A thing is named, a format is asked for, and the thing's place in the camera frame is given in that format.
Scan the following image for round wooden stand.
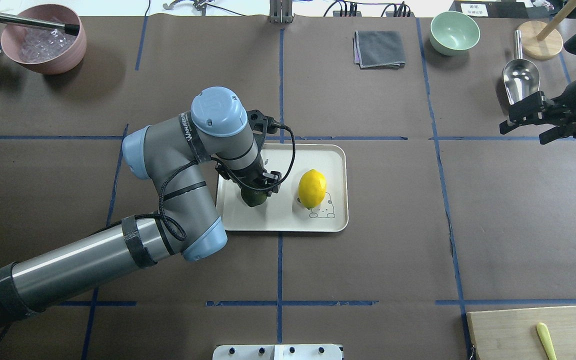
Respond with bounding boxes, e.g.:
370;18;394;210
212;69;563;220
514;0;576;60

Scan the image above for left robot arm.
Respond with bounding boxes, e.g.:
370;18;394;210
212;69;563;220
0;86;290;335

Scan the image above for grey camera post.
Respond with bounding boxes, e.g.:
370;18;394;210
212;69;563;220
268;0;294;24

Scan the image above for cream rabbit print tray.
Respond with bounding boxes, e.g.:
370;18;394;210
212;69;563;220
215;144;349;232

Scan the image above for mint green bowl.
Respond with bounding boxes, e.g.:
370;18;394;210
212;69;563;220
429;11;481;57

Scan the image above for black and silver tongs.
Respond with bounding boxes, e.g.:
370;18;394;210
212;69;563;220
0;13;81;37

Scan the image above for clear bubble wrap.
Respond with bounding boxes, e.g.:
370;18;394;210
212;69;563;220
18;27;77;63

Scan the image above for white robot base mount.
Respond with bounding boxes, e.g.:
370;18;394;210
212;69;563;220
212;343;345;360

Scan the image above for steel scoop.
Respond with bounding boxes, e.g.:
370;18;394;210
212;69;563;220
502;29;541;105

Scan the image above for pink bowl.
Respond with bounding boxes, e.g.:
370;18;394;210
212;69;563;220
0;4;87;75

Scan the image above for green lime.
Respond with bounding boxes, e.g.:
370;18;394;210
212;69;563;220
240;187;268;208

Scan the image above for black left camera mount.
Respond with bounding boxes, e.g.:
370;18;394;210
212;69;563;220
246;109;279;137

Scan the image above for grey folded cloth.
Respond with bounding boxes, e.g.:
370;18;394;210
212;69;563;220
353;30;407;69

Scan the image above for yellow lemon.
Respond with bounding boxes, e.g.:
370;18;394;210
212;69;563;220
298;169;328;209

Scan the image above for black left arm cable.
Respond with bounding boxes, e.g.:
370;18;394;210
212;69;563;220
88;122;297;246

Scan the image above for bamboo cutting board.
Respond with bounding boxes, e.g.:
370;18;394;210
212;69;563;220
466;305;576;360

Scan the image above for black cable bundle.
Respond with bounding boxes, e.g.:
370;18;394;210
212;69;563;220
323;0;412;18

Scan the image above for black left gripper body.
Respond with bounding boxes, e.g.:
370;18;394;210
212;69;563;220
230;165;269;189

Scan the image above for yellow plastic knife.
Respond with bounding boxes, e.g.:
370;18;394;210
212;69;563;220
535;322;558;360

